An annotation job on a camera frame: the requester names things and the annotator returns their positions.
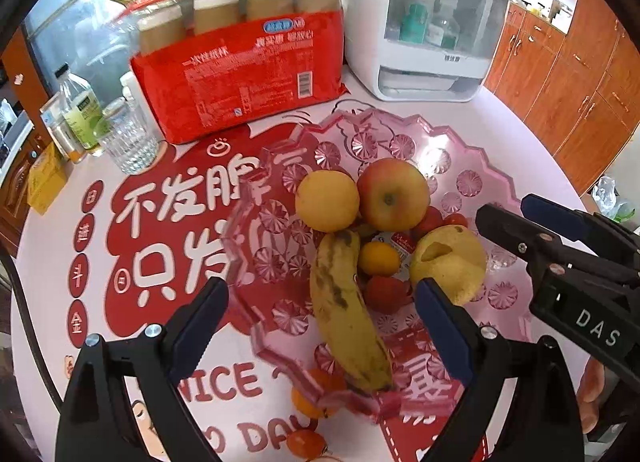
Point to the small metal can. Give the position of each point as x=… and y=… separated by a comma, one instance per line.
x=67, y=141

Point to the yellow box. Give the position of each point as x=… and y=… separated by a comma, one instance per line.
x=46, y=179

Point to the glass bottle green label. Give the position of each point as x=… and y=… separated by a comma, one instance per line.
x=81, y=108

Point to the white carton box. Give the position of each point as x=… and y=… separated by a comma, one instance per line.
x=52, y=118

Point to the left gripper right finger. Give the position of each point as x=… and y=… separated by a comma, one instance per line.
x=542, y=423

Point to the large red apple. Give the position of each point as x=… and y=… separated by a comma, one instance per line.
x=394, y=195

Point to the pink glass fruit bowl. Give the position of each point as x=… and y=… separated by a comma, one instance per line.
x=271, y=251

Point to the yellow pear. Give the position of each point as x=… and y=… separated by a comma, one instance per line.
x=454, y=257

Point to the person's right hand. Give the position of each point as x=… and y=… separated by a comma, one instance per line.
x=590, y=389

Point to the spotted yellow banana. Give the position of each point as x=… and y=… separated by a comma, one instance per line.
x=343, y=319

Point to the red paper cup package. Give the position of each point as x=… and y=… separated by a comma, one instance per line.
x=206, y=65

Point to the clear drinking glass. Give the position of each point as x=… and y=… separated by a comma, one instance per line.
x=123, y=134

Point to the white countertop cup cabinet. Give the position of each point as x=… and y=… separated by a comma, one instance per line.
x=430, y=50

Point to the small red tomato fruit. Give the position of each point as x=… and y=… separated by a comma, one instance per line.
x=385, y=295

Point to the small yellow kumquat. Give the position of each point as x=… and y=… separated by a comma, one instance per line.
x=378, y=258

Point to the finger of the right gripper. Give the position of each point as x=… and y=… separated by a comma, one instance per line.
x=533, y=243
x=603, y=236

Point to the small red orange fruit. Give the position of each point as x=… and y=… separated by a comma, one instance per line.
x=306, y=444

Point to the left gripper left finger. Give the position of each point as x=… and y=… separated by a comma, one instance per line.
x=96, y=421

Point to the yellow striped round fruit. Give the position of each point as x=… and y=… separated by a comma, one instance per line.
x=327, y=201

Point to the white plastic bottle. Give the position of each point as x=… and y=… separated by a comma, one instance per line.
x=131, y=89

